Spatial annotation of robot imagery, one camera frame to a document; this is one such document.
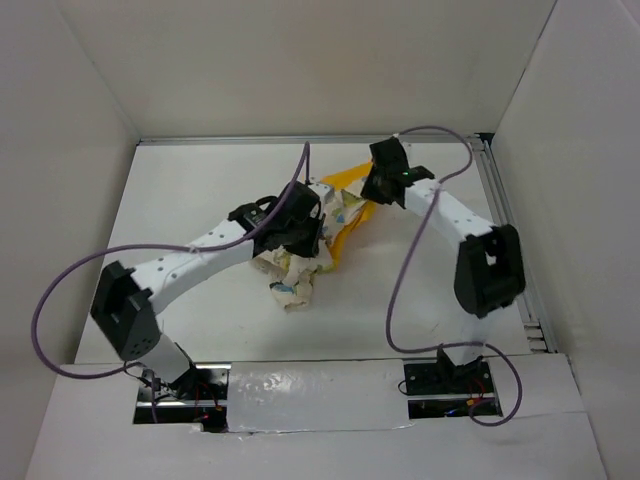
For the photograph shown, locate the dinosaur print yellow-lined jacket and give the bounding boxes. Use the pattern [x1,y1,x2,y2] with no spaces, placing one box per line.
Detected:
[252,162,376,311]

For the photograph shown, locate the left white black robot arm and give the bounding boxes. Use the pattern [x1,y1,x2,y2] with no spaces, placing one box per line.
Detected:
[90,182,333,399]

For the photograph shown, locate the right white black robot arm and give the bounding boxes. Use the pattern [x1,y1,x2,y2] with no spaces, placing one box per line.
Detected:
[361,135,526,392]

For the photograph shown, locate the white tape sheet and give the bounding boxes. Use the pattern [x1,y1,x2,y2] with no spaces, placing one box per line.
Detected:
[227,359,412,433]

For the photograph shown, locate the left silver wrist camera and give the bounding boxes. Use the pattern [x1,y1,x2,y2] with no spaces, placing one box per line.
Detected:
[309,182,335,204]

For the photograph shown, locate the aluminium frame rail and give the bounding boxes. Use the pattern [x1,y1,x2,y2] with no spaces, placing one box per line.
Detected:
[134,131,559,354]

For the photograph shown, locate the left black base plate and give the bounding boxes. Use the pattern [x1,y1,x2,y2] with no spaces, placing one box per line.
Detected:
[127,363,231,433]

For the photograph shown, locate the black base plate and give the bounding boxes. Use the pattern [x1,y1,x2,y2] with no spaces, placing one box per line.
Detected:
[397,360,503,420]
[127,363,231,433]

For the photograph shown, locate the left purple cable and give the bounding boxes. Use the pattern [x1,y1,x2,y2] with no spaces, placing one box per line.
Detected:
[31,140,313,424]

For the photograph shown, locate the purple cable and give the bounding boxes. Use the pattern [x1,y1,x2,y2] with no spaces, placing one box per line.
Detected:
[386,124,523,427]
[31,140,313,424]

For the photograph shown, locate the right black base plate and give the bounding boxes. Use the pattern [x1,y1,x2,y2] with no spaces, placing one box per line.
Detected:
[397,360,503,420]

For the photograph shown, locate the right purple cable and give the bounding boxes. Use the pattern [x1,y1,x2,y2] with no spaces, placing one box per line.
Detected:
[386,124,523,427]

